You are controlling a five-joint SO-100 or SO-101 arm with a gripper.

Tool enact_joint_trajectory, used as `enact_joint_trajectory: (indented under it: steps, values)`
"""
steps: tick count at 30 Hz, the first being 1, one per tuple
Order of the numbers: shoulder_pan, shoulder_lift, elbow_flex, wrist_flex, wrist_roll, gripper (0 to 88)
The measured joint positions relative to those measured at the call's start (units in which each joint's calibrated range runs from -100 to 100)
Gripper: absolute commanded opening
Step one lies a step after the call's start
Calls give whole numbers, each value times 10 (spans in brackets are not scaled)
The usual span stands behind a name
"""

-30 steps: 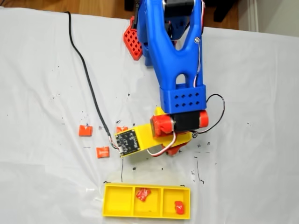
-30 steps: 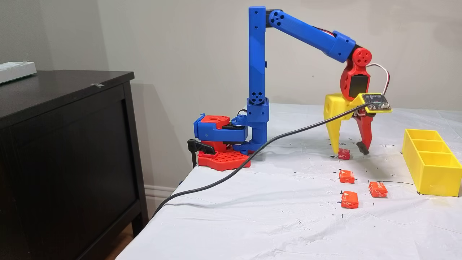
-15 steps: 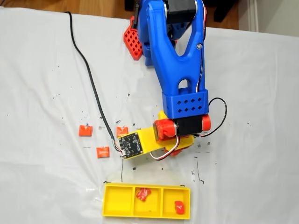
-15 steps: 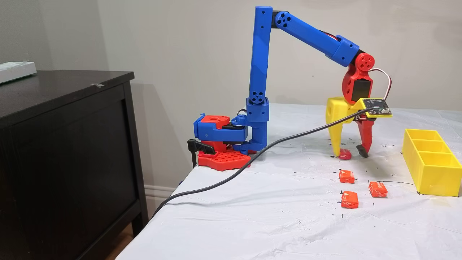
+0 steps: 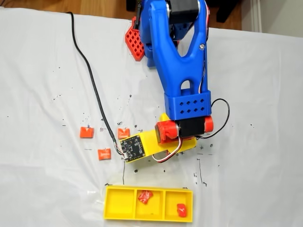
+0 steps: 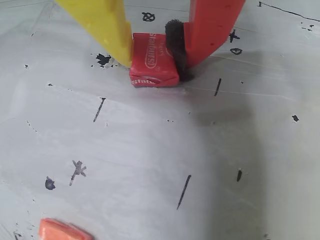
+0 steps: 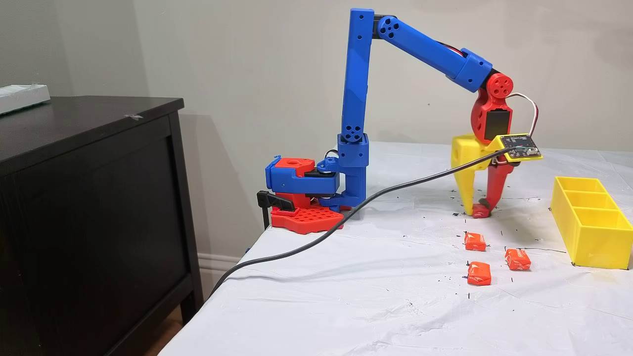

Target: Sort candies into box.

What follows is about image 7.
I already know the orange medicine sachet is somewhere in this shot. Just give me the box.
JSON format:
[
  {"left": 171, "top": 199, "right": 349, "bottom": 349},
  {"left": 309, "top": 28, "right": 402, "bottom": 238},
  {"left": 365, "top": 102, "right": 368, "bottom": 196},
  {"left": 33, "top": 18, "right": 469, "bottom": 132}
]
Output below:
[
  {"left": 467, "top": 262, "right": 493, "bottom": 286},
  {"left": 464, "top": 232, "right": 487, "bottom": 252},
  {"left": 504, "top": 248, "right": 532, "bottom": 271}
]

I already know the yellow three-compartment box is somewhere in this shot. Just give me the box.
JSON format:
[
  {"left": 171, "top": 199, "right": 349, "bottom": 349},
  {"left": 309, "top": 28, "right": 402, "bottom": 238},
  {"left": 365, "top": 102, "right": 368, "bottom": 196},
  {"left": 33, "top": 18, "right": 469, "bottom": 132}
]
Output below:
[{"left": 550, "top": 177, "right": 633, "bottom": 270}]

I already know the white flat box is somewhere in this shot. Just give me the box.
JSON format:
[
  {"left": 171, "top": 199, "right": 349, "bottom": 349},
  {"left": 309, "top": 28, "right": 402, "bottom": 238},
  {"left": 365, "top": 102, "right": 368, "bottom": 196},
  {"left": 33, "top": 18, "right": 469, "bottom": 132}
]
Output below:
[{"left": 0, "top": 83, "right": 51, "bottom": 115}]

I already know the white tablecloth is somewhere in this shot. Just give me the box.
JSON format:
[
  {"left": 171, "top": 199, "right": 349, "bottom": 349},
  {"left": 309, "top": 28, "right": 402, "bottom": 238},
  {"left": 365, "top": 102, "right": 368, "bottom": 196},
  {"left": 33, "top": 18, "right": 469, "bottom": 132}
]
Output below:
[{"left": 158, "top": 142, "right": 633, "bottom": 356}]

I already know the black table clamp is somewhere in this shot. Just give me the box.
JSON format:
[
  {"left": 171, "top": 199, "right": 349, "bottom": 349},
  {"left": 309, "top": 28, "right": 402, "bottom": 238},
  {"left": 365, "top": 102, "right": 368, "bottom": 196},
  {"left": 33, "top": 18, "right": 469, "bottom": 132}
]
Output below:
[{"left": 256, "top": 190, "right": 296, "bottom": 230}]

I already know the white baseboard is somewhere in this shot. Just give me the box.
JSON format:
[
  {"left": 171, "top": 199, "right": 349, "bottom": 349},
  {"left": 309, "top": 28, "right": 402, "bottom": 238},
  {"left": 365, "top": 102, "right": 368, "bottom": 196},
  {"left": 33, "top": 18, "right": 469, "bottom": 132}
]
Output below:
[{"left": 198, "top": 253, "right": 235, "bottom": 285}]

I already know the black wooden dresser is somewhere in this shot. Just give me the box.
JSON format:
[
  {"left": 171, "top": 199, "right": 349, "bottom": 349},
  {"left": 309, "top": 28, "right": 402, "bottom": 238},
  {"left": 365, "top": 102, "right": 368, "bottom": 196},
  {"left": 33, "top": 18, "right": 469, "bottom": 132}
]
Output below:
[{"left": 0, "top": 95, "right": 204, "bottom": 356}]

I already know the camera board on yellow bracket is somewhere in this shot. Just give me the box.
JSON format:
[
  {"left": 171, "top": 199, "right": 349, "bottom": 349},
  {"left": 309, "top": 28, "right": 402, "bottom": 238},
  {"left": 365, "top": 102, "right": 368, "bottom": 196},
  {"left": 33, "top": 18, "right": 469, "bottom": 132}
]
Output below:
[{"left": 495, "top": 133, "right": 543, "bottom": 165}]

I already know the black camera cable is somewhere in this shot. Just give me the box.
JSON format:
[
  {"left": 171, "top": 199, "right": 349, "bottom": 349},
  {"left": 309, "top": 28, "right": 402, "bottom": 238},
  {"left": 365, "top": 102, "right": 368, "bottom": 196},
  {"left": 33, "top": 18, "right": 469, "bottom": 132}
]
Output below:
[{"left": 205, "top": 148, "right": 520, "bottom": 300}]

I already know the white red servo wire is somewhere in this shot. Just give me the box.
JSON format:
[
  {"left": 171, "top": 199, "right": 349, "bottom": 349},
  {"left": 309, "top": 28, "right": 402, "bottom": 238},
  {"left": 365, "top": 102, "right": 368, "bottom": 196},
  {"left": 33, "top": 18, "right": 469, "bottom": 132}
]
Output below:
[{"left": 507, "top": 92, "right": 540, "bottom": 139}]

